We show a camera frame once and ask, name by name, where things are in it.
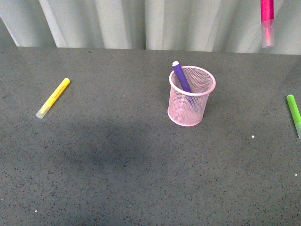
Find purple highlighter pen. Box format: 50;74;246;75
172;61;199;113

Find pink highlighter pen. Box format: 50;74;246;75
260;0;275;48

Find pink mesh pen cup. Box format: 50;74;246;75
167;66;216;127

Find yellow highlighter pen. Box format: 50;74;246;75
36;78;70;119

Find white pleated curtain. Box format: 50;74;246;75
0;0;301;55

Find green highlighter pen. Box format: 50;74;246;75
286;94;301;139

